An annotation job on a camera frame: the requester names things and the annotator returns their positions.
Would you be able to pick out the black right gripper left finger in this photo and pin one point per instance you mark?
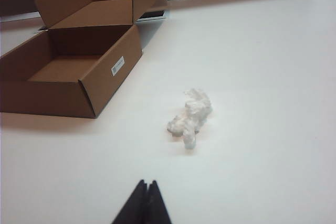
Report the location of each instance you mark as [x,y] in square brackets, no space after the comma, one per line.
[132,208]

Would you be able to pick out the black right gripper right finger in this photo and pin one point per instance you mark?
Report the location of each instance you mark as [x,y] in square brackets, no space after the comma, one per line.
[157,208]

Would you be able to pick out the small white paper ball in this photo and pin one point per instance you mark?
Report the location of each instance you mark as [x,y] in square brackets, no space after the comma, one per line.
[193,115]

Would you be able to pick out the brown cardboard box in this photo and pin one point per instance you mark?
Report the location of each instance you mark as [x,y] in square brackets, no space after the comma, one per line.
[105,82]

